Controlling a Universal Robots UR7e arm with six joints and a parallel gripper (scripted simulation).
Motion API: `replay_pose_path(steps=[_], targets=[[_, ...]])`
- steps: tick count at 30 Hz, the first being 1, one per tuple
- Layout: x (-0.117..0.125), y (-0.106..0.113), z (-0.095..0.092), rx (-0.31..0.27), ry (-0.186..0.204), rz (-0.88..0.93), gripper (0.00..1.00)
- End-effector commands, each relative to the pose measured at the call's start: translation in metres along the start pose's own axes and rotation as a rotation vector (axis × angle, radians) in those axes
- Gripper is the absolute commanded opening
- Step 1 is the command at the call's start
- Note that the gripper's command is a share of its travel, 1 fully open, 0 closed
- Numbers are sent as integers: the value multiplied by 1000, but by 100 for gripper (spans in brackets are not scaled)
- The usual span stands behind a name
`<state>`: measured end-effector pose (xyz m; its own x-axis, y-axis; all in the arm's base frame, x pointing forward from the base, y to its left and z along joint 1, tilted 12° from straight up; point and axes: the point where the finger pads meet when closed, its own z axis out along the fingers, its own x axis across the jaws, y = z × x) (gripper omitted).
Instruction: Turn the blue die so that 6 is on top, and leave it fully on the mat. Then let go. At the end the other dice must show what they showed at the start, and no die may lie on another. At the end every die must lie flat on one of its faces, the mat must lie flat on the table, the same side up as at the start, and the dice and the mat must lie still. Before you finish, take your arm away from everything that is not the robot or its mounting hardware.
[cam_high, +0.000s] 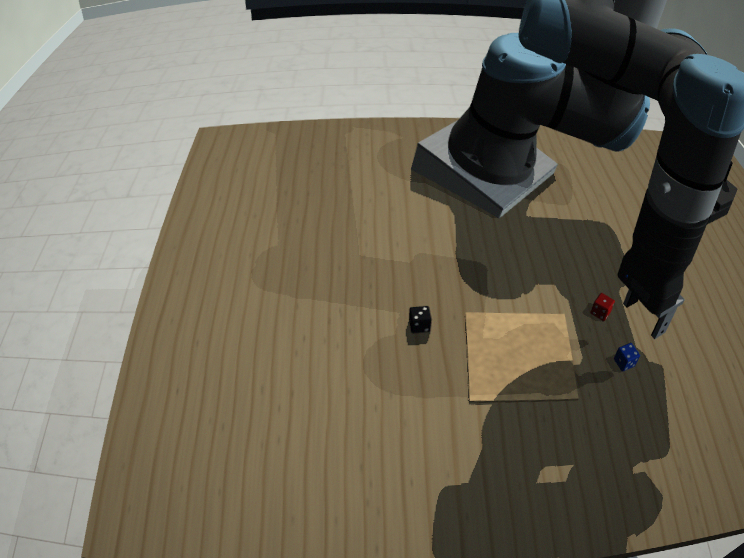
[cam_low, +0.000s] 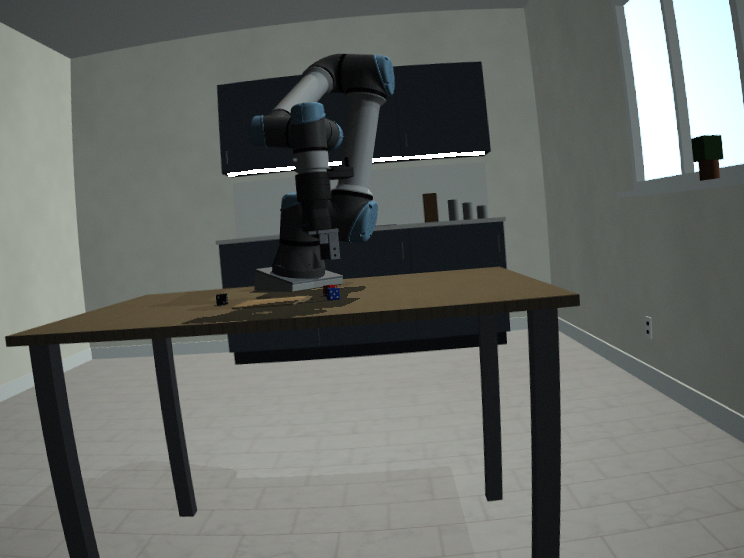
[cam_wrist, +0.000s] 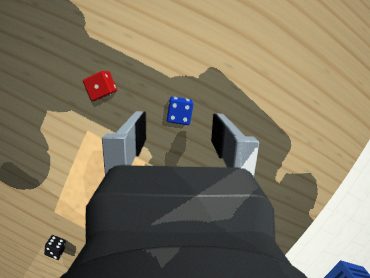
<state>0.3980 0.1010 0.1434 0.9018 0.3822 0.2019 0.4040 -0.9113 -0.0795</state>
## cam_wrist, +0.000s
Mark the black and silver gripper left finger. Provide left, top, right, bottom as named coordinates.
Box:
left=102, top=111, right=146, bottom=175

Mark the black die with white pips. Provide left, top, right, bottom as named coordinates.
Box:
left=44, top=235, right=66, bottom=260

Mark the blue die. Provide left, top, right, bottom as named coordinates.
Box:
left=167, top=97, right=194, bottom=125

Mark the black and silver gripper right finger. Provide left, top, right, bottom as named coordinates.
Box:
left=211, top=114, right=259, bottom=177

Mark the red die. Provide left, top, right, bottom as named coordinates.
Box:
left=83, top=71, right=117, bottom=101

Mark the tan flat mat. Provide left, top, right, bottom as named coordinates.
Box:
left=55, top=130, right=105, bottom=228

